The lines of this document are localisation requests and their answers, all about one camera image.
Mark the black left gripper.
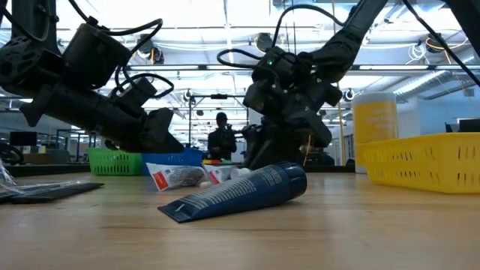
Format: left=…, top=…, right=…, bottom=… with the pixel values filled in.
left=84, top=97, right=185, bottom=154

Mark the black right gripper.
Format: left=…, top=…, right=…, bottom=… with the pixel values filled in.
left=242, top=73, right=343, bottom=170

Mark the white toiletry tube red mark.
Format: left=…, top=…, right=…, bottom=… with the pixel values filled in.
left=204, top=164, right=253, bottom=187
left=145, top=162, right=214, bottom=192

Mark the dark blue toiletry tube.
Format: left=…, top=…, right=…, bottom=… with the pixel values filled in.
left=157, top=160, right=308, bottom=224

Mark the blue plastic basket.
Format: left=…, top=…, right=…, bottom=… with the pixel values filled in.
left=141, top=148, right=204, bottom=176

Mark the person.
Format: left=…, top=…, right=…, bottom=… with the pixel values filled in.
left=207, top=111, right=238, bottom=161

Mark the green plastic basket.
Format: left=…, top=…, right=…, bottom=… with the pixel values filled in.
left=87, top=147, right=144, bottom=176

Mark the yellow canister white lid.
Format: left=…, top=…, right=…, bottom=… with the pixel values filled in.
left=352, top=91, right=399, bottom=174

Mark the black computer monitor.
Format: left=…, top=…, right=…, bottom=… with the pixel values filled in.
left=9, top=130, right=38, bottom=147
left=457, top=118, right=480, bottom=133

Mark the yellow plastic basket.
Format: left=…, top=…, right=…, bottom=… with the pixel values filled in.
left=358, top=132, right=480, bottom=195

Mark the black round object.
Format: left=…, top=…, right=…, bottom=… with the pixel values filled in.
left=0, top=142, right=26, bottom=166

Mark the clear plastic wrap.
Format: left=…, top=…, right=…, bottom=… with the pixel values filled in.
left=0, top=157, right=82, bottom=198

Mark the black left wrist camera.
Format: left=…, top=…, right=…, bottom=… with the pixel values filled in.
left=110, top=76, right=158, bottom=110

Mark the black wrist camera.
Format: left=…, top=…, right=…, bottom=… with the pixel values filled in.
left=251, top=46, right=303, bottom=82
left=110, top=76, right=158, bottom=110

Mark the black workstation frame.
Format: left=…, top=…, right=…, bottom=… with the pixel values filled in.
left=187, top=93, right=249, bottom=151

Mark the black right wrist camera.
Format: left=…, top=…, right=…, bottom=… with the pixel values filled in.
left=251, top=46, right=303, bottom=82

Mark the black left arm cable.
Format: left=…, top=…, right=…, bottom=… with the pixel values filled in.
left=67, top=0, right=176, bottom=99

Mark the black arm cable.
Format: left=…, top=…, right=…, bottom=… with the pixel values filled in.
left=216, top=3, right=348, bottom=72
left=67, top=0, right=176, bottom=99

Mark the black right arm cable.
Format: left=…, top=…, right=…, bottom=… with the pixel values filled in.
left=216, top=3, right=348, bottom=72

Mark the black taut supply cable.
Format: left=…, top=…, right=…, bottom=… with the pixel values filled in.
left=401, top=0, right=480, bottom=88

